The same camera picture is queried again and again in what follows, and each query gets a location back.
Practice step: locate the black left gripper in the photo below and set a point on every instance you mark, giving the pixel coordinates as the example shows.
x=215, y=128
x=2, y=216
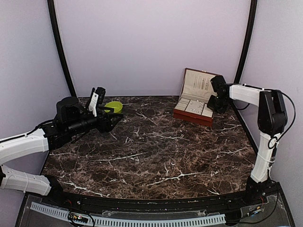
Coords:
x=107, y=126

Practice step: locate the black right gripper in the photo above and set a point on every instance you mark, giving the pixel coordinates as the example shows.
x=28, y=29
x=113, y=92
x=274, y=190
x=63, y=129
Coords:
x=210, y=105

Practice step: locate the beige jewelry tray insert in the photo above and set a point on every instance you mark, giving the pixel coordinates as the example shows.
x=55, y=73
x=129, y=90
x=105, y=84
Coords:
x=193, y=107

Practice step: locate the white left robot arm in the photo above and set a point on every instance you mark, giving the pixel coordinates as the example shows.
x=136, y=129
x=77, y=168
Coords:
x=71, y=120

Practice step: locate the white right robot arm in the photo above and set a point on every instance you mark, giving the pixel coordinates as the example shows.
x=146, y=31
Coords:
x=272, y=120

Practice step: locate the red wooden jewelry box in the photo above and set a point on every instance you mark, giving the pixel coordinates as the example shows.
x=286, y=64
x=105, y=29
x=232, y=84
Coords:
x=196, y=86

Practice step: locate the green plastic bowl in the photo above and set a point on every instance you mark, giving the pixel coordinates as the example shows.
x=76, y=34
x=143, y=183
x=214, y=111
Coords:
x=114, y=107

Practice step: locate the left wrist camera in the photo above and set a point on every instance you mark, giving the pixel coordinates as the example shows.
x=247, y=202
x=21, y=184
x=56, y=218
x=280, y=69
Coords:
x=96, y=98

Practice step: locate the black front table rail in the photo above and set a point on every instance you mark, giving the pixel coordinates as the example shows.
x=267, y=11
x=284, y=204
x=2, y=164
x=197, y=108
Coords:
x=231, y=202

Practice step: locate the black right frame post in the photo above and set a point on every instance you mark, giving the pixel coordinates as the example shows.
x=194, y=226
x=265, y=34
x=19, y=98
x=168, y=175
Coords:
x=247, y=39

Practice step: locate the black frame post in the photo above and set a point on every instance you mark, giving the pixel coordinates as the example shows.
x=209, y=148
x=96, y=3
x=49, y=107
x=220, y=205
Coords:
x=59, y=47
x=247, y=39

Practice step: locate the white slotted cable duct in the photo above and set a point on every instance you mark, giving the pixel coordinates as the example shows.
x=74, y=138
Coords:
x=127, y=219

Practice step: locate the black left frame post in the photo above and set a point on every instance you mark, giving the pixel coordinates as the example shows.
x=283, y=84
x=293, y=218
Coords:
x=59, y=47

